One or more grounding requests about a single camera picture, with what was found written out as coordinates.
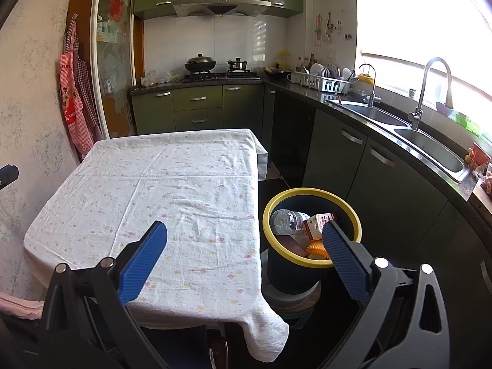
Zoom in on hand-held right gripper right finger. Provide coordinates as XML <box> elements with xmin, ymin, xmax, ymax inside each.
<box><xmin>319</xmin><ymin>220</ymin><xmax>451</xmax><ymax>369</ymax></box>

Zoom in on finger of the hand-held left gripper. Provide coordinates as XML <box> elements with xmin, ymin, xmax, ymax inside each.
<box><xmin>0</xmin><ymin>165</ymin><xmax>20</xmax><ymax>191</ymax></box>

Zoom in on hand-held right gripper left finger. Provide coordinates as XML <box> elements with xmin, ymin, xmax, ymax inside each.
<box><xmin>38</xmin><ymin>220</ymin><xmax>172</xmax><ymax>369</ymax></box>

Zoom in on orange ribbed wafer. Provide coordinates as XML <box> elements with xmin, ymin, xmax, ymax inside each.
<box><xmin>305</xmin><ymin>239</ymin><xmax>331</xmax><ymax>259</ymax></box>

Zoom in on small brown milk carton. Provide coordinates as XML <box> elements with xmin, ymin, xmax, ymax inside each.
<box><xmin>303</xmin><ymin>212</ymin><xmax>339</xmax><ymax>242</ymax></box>

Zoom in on dark bin with yellow rim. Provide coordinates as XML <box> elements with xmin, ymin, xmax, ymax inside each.
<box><xmin>262</xmin><ymin>188</ymin><xmax>363</xmax><ymax>295</ymax></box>

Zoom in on clear plastic bottle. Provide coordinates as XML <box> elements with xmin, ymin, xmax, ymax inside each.
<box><xmin>270</xmin><ymin>209</ymin><xmax>311</xmax><ymax>236</ymax></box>

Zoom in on white dotted tablecloth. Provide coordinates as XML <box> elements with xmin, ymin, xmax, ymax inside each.
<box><xmin>24</xmin><ymin>128</ymin><xmax>290</xmax><ymax>363</ymax></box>

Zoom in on round grey stool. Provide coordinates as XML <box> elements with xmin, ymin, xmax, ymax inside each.
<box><xmin>261</xmin><ymin>280</ymin><xmax>323</xmax><ymax>329</ymax></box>

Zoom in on red apron with cartoon print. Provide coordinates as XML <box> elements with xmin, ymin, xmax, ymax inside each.
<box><xmin>59</xmin><ymin>19</ymin><xmax>95</xmax><ymax>158</ymax></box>

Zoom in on green base cabinet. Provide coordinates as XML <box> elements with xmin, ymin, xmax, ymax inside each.
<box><xmin>263</xmin><ymin>88</ymin><xmax>492</xmax><ymax>369</ymax></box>
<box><xmin>131</xmin><ymin>85</ymin><xmax>266</xmax><ymax>136</ymax></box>

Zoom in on person's pink clothing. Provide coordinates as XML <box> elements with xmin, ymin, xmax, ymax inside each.
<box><xmin>0</xmin><ymin>291</ymin><xmax>46</xmax><ymax>320</ymax></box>

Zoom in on stainless steel double sink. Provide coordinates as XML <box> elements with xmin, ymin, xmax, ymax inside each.
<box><xmin>326</xmin><ymin>100</ymin><xmax>471</xmax><ymax>183</ymax></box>

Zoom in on frosted glass sliding door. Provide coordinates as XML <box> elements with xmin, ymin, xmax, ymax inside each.
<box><xmin>90</xmin><ymin>0</ymin><xmax>139</xmax><ymax>139</ymax></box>

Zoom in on tall steel faucet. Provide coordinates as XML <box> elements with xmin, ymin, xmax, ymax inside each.
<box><xmin>408</xmin><ymin>58</ymin><xmax>454</xmax><ymax>130</ymax></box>

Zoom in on small steel faucet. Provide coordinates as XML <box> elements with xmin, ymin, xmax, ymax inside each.
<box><xmin>357</xmin><ymin>63</ymin><xmax>382</xmax><ymax>108</ymax></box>

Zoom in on red box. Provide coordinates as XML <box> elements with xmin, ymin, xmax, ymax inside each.
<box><xmin>465</xmin><ymin>142</ymin><xmax>490</xmax><ymax>170</ymax></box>

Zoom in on black kitchen countertop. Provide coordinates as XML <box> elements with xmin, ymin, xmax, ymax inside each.
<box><xmin>129</xmin><ymin>79</ymin><xmax>492</xmax><ymax>239</ymax></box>

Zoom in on white dish rack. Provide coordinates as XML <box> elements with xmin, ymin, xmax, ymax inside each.
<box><xmin>290</xmin><ymin>71</ymin><xmax>352</xmax><ymax>93</ymax></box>

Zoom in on clear plastic bags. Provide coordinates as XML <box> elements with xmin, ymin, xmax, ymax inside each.
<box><xmin>139</xmin><ymin>68</ymin><xmax>184</xmax><ymax>87</ymax></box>

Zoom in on green plastic item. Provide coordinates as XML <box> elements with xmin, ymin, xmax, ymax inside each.
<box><xmin>455</xmin><ymin>111</ymin><xmax>483</xmax><ymax>137</ymax></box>

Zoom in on row of white plates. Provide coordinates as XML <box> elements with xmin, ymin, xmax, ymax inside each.
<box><xmin>309</xmin><ymin>62</ymin><xmax>332</xmax><ymax>78</ymax></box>

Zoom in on black gas stove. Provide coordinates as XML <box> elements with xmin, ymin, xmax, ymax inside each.
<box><xmin>182</xmin><ymin>71</ymin><xmax>262</xmax><ymax>83</ymax></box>

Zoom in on dark frying pan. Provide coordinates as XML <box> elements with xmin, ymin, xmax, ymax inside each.
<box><xmin>262</xmin><ymin>61</ymin><xmax>293</xmax><ymax>76</ymax></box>

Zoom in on black wok with lid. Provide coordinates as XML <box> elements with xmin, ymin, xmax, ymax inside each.
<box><xmin>184</xmin><ymin>54</ymin><xmax>216</xmax><ymax>73</ymax></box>

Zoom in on bright window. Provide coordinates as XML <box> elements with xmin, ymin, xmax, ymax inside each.
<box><xmin>354</xmin><ymin>0</ymin><xmax>492</xmax><ymax>97</ymax></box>

